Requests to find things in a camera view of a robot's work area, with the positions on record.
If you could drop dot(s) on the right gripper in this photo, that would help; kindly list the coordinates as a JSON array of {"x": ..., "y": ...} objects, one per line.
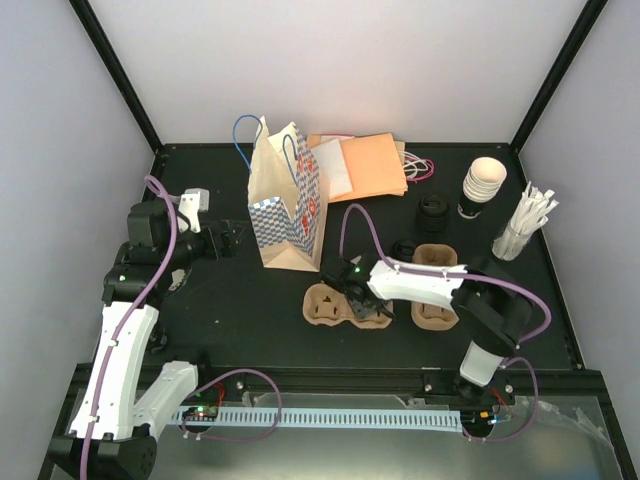
[{"x": 361, "y": 310}]

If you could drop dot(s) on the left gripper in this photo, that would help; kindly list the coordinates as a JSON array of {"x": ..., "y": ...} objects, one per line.
[{"x": 215, "y": 251}]

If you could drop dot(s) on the white paper cup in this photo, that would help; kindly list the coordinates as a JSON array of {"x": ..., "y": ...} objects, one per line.
[{"x": 178, "y": 279}]

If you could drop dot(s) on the stack of orange paper bags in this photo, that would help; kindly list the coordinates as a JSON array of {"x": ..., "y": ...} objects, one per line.
[{"x": 362, "y": 167}]

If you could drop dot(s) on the single black cup lid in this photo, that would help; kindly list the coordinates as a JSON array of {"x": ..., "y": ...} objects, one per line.
[{"x": 403, "y": 250}]

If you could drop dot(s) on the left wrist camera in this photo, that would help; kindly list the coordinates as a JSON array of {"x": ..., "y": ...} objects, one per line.
[{"x": 192, "y": 203}]

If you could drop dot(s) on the brown cardboard cup carrier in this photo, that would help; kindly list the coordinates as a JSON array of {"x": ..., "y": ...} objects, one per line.
[{"x": 428, "y": 316}]

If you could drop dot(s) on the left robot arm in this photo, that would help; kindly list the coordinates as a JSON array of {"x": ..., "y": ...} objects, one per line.
[{"x": 115, "y": 431}]

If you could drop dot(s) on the stack of black lids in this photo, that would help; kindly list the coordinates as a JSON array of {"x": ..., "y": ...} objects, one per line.
[{"x": 432, "y": 213}]

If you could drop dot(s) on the jar of wrapped straws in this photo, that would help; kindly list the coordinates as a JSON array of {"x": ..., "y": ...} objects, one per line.
[{"x": 530, "y": 215}]

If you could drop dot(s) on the stack of paper cups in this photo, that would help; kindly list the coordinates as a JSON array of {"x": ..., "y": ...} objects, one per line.
[{"x": 482, "y": 182}]

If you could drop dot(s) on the white slotted cable duct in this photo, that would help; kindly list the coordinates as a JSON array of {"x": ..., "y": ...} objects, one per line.
[{"x": 321, "y": 418}]

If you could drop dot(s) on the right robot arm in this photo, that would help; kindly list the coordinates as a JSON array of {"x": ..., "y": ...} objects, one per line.
[{"x": 493, "y": 314}]

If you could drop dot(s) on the blue checkered paper bag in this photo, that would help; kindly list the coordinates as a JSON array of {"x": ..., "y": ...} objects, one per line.
[{"x": 287, "y": 197}]

